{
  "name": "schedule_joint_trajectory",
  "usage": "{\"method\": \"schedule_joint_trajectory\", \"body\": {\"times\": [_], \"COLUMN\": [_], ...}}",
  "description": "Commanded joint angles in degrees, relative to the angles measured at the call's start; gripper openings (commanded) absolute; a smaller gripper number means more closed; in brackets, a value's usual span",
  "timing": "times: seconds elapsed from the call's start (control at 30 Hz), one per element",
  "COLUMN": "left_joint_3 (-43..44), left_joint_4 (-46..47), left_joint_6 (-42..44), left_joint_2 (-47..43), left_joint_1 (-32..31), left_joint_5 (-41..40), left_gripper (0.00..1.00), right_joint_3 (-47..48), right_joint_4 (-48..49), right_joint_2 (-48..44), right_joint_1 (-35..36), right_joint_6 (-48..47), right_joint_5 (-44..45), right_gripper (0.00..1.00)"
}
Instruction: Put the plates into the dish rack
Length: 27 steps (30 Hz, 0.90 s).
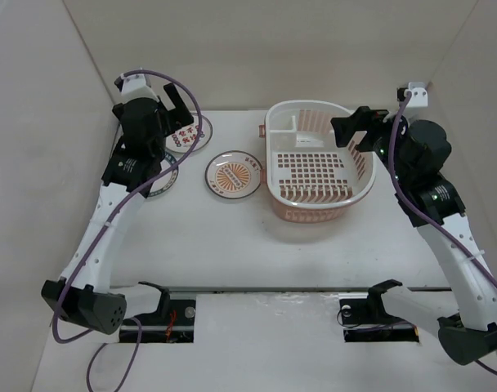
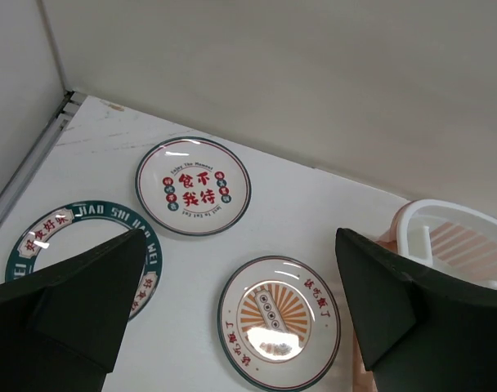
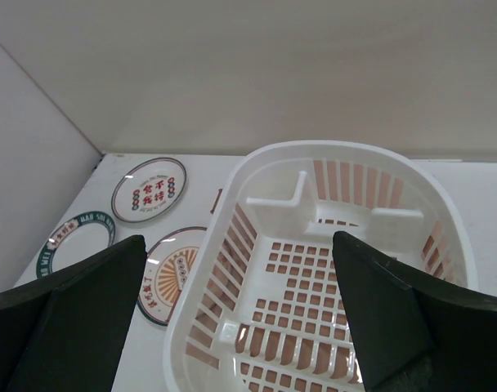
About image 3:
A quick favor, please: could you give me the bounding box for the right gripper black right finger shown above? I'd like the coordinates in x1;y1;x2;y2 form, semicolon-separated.
333;231;497;391

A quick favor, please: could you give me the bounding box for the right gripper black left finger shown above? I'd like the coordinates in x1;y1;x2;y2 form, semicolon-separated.
0;235;146;391

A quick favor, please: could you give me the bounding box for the plate with orange sunburst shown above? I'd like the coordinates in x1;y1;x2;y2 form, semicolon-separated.
137;226;206;327

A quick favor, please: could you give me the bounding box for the white plastic dish rack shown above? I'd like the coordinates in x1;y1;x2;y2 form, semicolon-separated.
163;140;478;391

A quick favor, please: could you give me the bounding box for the plate with green rim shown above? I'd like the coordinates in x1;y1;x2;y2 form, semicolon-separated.
35;211;116;278

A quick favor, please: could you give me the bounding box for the plate with red characters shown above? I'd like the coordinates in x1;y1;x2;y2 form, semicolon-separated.
111;157;187;224

